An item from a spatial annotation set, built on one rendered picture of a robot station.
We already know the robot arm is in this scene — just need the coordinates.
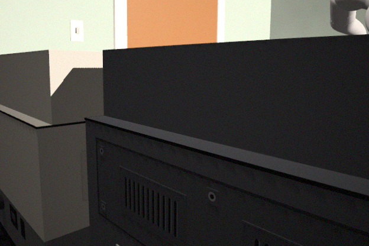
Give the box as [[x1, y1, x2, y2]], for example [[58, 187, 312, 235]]
[[330, 0, 369, 35]]

